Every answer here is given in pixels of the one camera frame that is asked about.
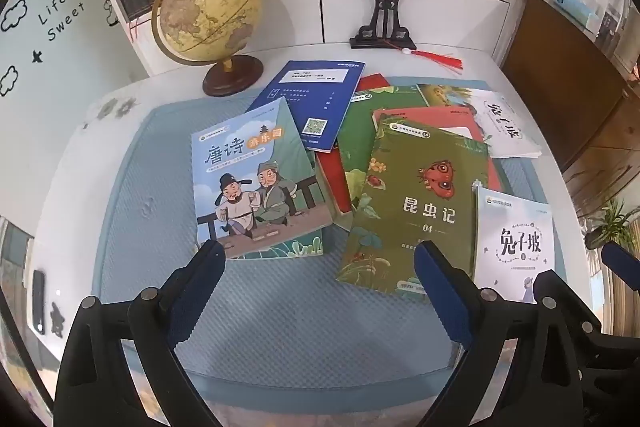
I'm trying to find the light blue desk mat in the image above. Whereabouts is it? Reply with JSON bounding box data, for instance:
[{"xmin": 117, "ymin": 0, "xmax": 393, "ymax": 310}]
[{"xmin": 91, "ymin": 79, "xmax": 568, "ymax": 408}]

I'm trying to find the black carved fan stand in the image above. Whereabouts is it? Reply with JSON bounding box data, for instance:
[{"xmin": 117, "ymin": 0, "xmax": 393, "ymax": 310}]
[{"xmin": 348, "ymin": 0, "xmax": 418, "ymax": 50}]

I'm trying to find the brown wooden cabinet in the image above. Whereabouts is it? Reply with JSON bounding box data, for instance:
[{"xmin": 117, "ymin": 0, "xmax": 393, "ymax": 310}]
[{"xmin": 500, "ymin": 0, "xmax": 640, "ymax": 172}]

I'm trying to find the blue cartoon cover book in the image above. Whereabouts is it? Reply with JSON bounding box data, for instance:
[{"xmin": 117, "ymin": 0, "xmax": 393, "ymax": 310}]
[{"xmin": 190, "ymin": 97, "xmax": 335, "ymax": 260}]

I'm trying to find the olive green butterfly book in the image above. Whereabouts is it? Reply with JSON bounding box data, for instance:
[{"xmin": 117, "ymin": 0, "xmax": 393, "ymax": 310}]
[{"xmin": 335, "ymin": 113, "xmax": 490, "ymax": 297}]

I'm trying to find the light blue tissue box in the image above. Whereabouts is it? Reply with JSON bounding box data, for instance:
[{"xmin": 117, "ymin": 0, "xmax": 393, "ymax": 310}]
[{"xmin": 552, "ymin": 0, "xmax": 601, "ymax": 32}]

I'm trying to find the antique yellow desk globe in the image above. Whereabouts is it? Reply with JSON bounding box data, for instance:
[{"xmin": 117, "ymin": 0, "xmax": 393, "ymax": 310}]
[{"xmin": 151, "ymin": 0, "xmax": 264, "ymax": 98}]

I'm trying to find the bright green insect book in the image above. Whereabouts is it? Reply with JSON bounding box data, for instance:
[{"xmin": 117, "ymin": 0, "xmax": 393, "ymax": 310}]
[{"xmin": 336, "ymin": 86, "xmax": 431, "ymax": 212}]

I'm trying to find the white book with golden picture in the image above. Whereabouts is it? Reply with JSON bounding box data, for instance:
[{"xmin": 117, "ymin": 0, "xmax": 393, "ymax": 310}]
[{"xmin": 416, "ymin": 83, "xmax": 543, "ymax": 159}]

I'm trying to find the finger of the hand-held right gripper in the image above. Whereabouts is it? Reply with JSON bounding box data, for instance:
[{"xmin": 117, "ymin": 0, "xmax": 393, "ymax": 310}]
[
  {"xmin": 532, "ymin": 268, "xmax": 618, "ymax": 388},
  {"xmin": 601, "ymin": 241, "xmax": 640, "ymax": 293}
]

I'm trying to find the potted green plant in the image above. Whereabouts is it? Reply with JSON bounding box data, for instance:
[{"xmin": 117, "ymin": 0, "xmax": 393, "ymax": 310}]
[{"xmin": 582, "ymin": 199, "xmax": 640, "ymax": 253}]

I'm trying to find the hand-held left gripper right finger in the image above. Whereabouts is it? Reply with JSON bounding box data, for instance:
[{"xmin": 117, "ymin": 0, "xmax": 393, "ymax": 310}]
[{"xmin": 414, "ymin": 241, "xmax": 591, "ymax": 427}]

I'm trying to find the red workbook with white label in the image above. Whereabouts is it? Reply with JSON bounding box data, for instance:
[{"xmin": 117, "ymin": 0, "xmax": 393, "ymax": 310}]
[{"xmin": 371, "ymin": 107, "xmax": 505, "ymax": 192}]

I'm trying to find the black flat device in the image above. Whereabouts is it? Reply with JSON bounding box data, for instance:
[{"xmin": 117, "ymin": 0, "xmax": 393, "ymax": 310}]
[{"xmin": 32, "ymin": 271, "xmax": 47, "ymax": 335}]

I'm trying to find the navy blue workbook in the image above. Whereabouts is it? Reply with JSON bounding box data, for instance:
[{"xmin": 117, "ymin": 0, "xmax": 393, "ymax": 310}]
[{"xmin": 248, "ymin": 60, "xmax": 367, "ymax": 154}]

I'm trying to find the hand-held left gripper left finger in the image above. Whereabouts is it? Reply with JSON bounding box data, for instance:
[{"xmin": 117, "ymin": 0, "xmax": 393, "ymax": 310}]
[{"xmin": 54, "ymin": 239, "xmax": 228, "ymax": 427}]

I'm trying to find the thick red book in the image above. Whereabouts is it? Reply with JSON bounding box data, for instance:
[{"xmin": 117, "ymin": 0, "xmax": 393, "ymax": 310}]
[{"xmin": 314, "ymin": 73, "xmax": 396, "ymax": 232}]

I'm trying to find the white and pale green booklet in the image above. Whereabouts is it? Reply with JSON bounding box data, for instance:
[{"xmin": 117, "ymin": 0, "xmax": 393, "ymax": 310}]
[{"xmin": 472, "ymin": 185, "xmax": 557, "ymax": 305}]

